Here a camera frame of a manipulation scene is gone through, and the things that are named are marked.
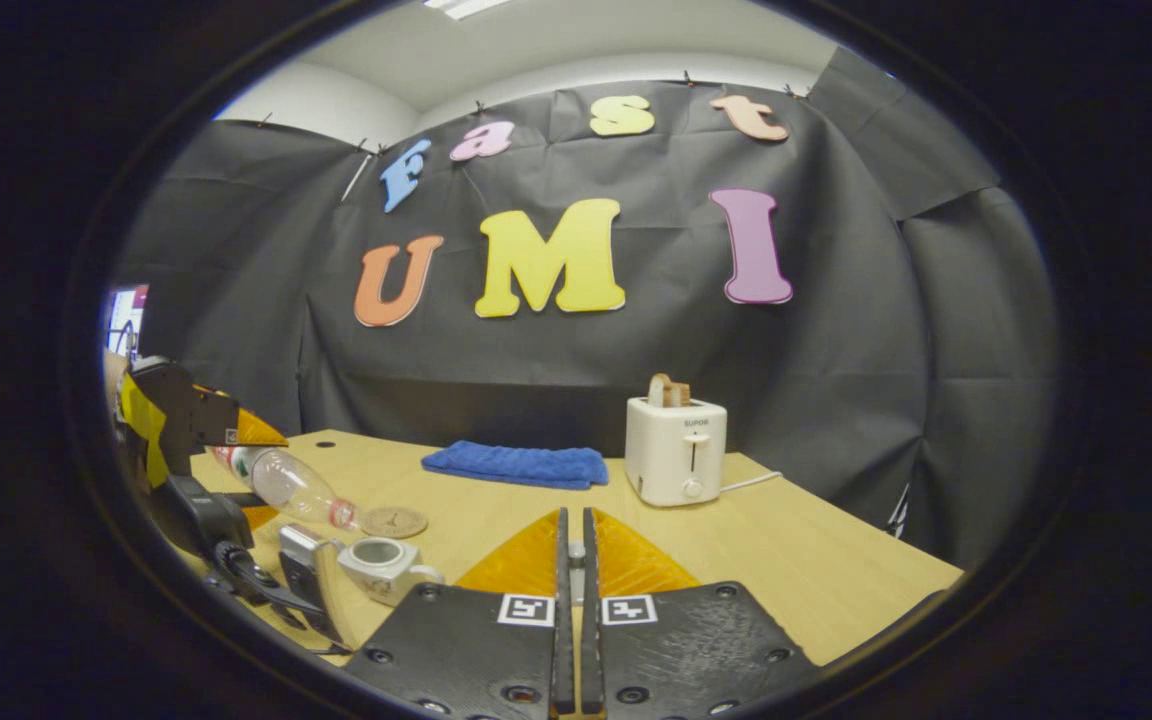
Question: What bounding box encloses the white toaster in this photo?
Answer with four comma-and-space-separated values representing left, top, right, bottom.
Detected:
624, 396, 729, 508

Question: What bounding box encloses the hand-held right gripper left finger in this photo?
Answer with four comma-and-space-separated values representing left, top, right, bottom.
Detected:
344, 507, 578, 720

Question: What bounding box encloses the white ceramic teacup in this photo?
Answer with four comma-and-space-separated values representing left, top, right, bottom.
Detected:
336, 537, 447, 607

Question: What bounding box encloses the round wooden coaster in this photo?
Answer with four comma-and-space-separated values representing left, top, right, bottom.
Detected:
361, 507, 429, 540

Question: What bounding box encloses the black backdrop cloth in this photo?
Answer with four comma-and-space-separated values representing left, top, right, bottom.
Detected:
111, 45, 1062, 571

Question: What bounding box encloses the computer monitor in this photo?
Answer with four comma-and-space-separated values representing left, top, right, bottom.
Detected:
106, 285, 150, 356

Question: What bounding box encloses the clear plastic water bottle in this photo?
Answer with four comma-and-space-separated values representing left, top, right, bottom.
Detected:
211, 445, 362, 531

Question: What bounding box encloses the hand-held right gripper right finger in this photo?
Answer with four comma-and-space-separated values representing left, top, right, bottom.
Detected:
580, 507, 824, 720

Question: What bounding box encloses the blue folded towel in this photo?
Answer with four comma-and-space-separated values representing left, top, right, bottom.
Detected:
421, 440, 610, 491

